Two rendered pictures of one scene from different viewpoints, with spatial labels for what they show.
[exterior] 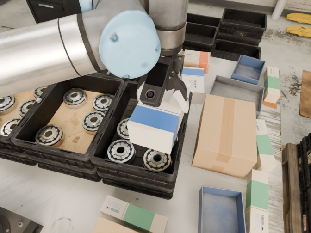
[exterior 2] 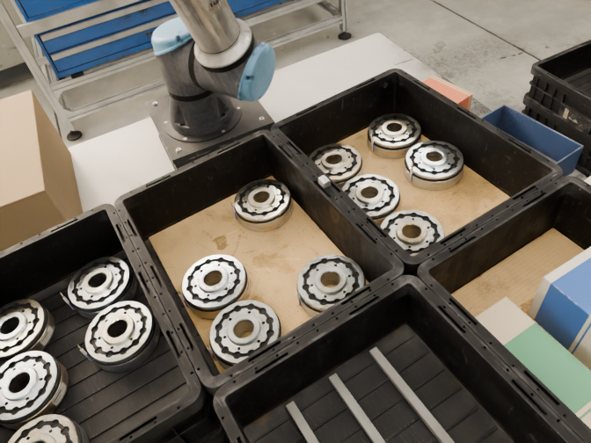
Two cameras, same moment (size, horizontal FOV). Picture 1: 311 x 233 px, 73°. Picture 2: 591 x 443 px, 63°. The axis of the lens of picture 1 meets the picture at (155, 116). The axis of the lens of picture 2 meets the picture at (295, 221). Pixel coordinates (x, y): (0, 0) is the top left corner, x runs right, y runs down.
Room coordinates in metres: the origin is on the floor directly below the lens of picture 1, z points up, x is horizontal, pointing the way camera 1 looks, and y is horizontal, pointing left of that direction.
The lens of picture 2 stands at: (0.99, 0.09, 1.46)
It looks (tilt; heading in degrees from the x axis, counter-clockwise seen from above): 48 degrees down; 143
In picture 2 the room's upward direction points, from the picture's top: 11 degrees counter-clockwise
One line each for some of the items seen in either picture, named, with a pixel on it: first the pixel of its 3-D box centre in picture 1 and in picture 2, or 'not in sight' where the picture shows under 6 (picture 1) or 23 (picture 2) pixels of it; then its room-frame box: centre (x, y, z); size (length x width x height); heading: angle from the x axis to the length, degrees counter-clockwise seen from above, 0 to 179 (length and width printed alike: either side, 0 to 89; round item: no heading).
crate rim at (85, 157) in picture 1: (74, 108); (244, 235); (0.55, 0.32, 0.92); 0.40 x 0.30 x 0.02; 166
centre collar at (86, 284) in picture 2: (120, 150); (98, 280); (0.39, 0.13, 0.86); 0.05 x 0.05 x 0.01
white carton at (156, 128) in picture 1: (161, 112); not in sight; (0.39, -0.02, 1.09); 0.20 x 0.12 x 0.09; 161
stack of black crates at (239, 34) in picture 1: (237, 39); not in sight; (1.95, -0.83, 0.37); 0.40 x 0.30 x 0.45; 71
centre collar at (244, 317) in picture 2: (103, 101); (244, 329); (0.64, 0.23, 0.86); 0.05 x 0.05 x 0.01
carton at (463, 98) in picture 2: not in sight; (428, 112); (0.46, 0.94, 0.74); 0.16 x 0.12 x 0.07; 83
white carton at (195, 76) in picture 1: (191, 85); not in sight; (0.87, -0.20, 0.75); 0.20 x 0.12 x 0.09; 173
